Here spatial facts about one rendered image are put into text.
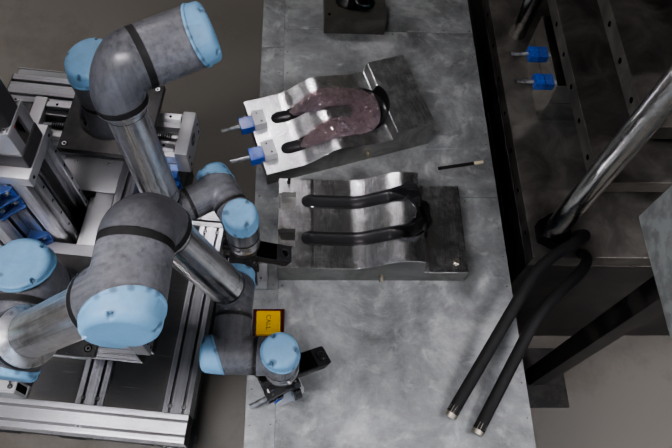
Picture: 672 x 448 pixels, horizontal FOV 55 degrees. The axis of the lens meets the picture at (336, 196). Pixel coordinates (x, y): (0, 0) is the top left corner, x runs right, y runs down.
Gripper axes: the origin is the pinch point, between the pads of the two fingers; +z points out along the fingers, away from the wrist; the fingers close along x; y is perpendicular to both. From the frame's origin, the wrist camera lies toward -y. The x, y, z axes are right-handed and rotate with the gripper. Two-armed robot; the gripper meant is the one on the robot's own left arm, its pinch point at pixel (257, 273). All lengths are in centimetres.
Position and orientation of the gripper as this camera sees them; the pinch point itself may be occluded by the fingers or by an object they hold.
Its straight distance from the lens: 170.8
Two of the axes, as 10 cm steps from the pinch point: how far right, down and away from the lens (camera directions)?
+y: -10.0, -0.3, -0.5
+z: -0.6, 4.7, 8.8
